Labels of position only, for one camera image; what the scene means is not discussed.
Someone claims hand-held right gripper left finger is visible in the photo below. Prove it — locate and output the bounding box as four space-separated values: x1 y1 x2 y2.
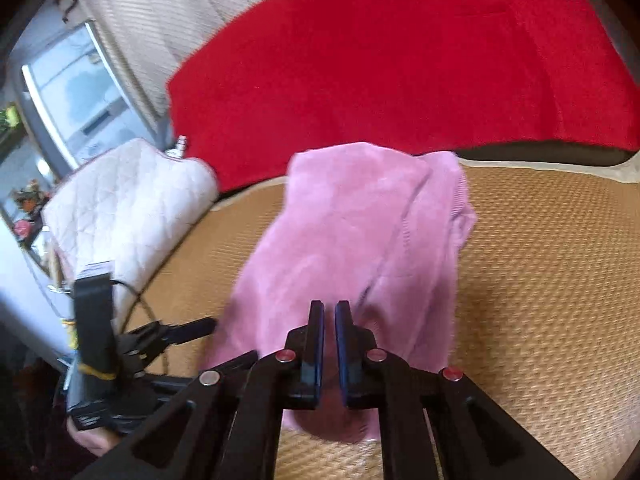
72 300 327 480

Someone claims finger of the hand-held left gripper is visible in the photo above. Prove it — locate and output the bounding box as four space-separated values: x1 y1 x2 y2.
150 316 218 348

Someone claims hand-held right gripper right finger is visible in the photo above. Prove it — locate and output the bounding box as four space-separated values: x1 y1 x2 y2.
334 300 582 480

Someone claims pink zip jacket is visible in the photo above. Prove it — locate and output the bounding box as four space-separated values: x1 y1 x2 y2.
202 141 478 445

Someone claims person's left hand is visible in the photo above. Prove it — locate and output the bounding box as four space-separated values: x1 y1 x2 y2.
66 412 123 457

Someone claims white quilted cushion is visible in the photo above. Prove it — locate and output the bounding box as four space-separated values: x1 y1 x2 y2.
41 137 220 301

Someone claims flower ornament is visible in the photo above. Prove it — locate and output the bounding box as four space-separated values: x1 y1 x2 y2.
11 177 53 241

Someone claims glass window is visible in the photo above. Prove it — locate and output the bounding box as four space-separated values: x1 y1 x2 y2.
20 20 161 168

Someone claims red blanket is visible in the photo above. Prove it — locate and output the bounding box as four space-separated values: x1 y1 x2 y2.
166 0 640 195

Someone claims beige sofa backrest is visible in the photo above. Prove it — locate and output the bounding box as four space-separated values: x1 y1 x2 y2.
75 0 301 121

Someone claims black cable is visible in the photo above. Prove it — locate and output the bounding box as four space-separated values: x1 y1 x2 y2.
111 279 153 333

